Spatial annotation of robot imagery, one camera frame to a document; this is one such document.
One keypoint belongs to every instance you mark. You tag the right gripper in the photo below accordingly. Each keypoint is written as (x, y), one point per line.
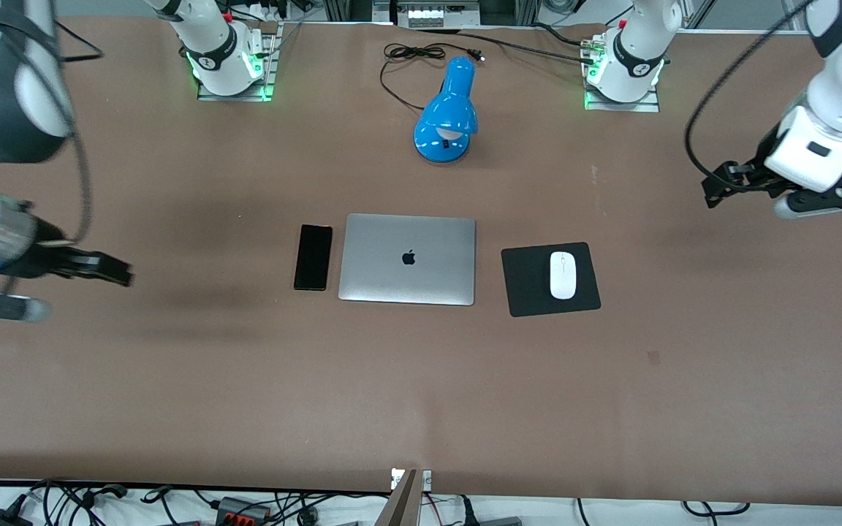
(42, 261)

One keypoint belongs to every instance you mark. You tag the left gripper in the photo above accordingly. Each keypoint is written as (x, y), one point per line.
(749, 175)

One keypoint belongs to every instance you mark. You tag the white computer mouse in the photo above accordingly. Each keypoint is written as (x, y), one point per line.
(563, 275)

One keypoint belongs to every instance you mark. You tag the black smartphone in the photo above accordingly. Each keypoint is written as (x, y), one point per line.
(313, 257)

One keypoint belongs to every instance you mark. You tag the black mouse pad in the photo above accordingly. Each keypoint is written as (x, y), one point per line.
(523, 285)

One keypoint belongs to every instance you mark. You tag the black power adapter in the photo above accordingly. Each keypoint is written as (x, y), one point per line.
(1, 517)

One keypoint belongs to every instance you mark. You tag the grey box with red connectors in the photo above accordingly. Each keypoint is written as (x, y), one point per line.
(242, 509)

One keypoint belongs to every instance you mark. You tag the blue desk lamp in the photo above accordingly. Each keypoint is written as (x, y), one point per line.
(450, 109)

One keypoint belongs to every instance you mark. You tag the silver laptop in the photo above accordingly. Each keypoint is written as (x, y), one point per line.
(406, 277)

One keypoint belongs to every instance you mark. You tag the white power strip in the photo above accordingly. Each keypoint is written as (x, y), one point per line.
(432, 14)

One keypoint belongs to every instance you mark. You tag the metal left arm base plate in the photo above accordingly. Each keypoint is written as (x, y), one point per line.
(647, 106)

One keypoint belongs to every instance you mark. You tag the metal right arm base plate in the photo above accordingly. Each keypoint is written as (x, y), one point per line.
(269, 73)

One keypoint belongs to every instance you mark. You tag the metal table edge bracket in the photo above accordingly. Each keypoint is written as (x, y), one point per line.
(408, 497)

